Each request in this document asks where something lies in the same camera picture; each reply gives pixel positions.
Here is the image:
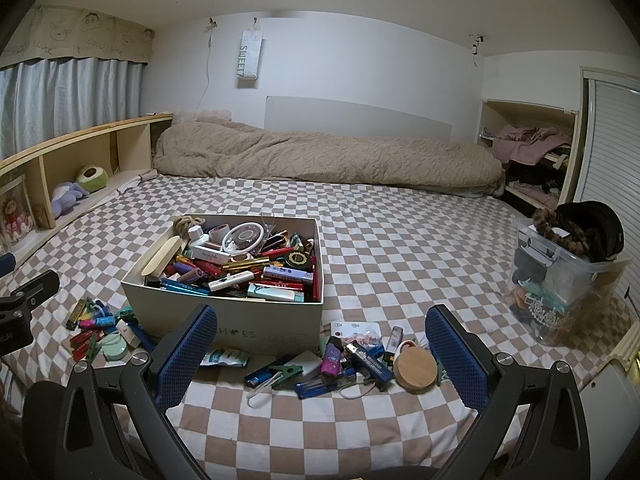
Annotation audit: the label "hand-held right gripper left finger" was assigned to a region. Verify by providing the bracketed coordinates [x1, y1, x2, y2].
[22, 304, 218, 480]

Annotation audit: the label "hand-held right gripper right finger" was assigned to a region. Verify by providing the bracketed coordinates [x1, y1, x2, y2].
[424, 304, 618, 480]

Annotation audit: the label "white shoe box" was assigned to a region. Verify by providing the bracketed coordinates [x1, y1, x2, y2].
[121, 215, 325, 356]

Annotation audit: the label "green clothespin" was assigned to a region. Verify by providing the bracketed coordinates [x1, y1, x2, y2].
[265, 364, 304, 386]

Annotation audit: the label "white and blue packet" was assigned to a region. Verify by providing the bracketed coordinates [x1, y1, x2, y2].
[200, 347, 251, 368]

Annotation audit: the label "dark blue slim box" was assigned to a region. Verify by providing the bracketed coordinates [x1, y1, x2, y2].
[127, 327, 158, 356]

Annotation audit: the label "framed doll picture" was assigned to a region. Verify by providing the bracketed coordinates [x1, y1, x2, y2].
[0, 172, 38, 248]

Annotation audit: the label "slim purple tube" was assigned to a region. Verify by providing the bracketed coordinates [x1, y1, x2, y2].
[385, 326, 405, 366]

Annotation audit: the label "small white card box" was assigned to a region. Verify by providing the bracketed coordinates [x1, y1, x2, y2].
[116, 321, 143, 346]

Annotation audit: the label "cluster of colourful lighters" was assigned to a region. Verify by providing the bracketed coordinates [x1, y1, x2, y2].
[67, 297, 151, 363]

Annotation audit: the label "green round compact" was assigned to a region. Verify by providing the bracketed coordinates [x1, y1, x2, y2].
[100, 334, 130, 361]

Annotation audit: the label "blue metallic tube lighter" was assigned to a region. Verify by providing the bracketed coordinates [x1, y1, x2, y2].
[244, 354, 296, 388]

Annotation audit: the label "dark blue packets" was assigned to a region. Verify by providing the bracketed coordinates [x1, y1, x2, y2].
[345, 340, 393, 386]

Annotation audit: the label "purple plush toy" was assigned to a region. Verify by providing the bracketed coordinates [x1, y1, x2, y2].
[50, 181, 87, 220]

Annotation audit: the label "clear packet of pink bits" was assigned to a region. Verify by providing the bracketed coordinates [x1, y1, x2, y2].
[331, 321, 383, 356]

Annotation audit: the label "heap of assorted small things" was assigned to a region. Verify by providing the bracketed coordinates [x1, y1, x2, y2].
[141, 214, 318, 305]

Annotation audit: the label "green plush toy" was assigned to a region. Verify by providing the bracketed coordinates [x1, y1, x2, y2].
[75, 165, 110, 193]

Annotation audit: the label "clear plastic storage box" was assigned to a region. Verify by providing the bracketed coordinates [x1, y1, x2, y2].
[507, 217, 633, 346]

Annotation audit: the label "clear blue lighter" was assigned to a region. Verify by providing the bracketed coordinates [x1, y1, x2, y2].
[295, 377, 358, 400]

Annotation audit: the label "wooden bedside shelf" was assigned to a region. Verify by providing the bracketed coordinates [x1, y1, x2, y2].
[0, 113, 174, 261]

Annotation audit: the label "brown leopard scrunchie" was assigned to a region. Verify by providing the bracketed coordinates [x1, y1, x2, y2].
[531, 207, 591, 261]

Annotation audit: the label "grey curtain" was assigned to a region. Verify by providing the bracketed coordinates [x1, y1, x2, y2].
[0, 57, 146, 161]

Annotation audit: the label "black hat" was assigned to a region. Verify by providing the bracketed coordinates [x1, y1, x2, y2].
[555, 201, 626, 263]

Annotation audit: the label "pink clothes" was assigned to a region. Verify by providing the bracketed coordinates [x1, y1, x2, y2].
[492, 125, 572, 163]

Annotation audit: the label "beige quilted duvet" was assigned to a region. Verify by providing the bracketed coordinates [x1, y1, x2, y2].
[152, 107, 506, 198]

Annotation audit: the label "beige printed valance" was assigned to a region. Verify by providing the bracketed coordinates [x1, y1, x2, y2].
[0, 4, 156, 68]

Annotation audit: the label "white roller shutter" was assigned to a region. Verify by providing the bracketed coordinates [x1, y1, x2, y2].
[572, 66, 640, 311]

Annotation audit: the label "white hanging paper bag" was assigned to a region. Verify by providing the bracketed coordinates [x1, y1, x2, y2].
[237, 17, 263, 82]

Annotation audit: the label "white wall niche shelf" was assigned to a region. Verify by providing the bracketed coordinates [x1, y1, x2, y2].
[475, 99, 581, 211]

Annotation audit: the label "white hanging cable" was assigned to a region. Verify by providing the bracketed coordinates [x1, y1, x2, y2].
[196, 0, 226, 111]

